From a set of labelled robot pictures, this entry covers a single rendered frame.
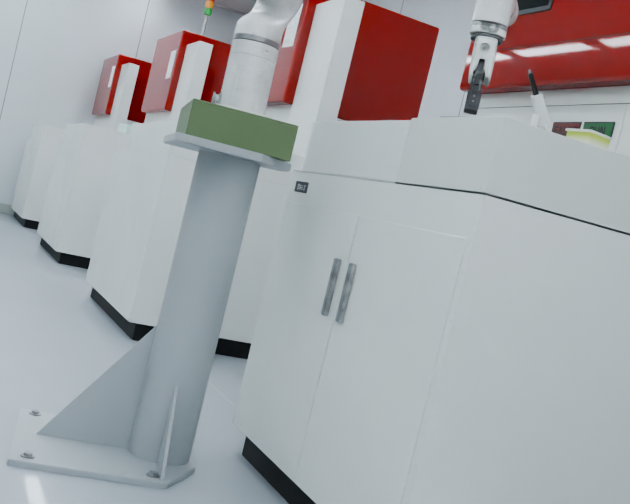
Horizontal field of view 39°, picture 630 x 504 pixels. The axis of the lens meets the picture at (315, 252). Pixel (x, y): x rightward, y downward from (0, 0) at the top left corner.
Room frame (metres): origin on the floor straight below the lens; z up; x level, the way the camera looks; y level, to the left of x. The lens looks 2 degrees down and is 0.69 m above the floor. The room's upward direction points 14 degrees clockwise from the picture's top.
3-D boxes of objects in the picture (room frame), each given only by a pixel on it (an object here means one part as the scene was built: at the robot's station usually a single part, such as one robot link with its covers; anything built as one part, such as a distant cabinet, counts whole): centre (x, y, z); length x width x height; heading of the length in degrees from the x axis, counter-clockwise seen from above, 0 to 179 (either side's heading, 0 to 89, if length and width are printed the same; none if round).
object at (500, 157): (1.96, -0.49, 0.89); 0.62 x 0.35 x 0.14; 114
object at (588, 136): (2.04, -0.53, 1.00); 0.07 x 0.07 x 0.07; 33
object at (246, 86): (2.30, 0.27, 1.00); 0.19 x 0.19 x 0.18
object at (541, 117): (2.08, -0.42, 1.03); 0.06 x 0.04 x 0.13; 114
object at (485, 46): (2.10, -0.27, 1.15); 0.10 x 0.07 x 0.11; 173
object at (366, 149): (2.26, -0.07, 0.89); 0.55 x 0.09 x 0.14; 24
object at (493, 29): (2.10, -0.27, 1.21); 0.09 x 0.08 x 0.03; 173
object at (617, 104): (2.62, -0.55, 1.02); 0.81 x 0.03 x 0.40; 24
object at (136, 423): (2.27, 0.37, 0.41); 0.51 x 0.44 x 0.82; 105
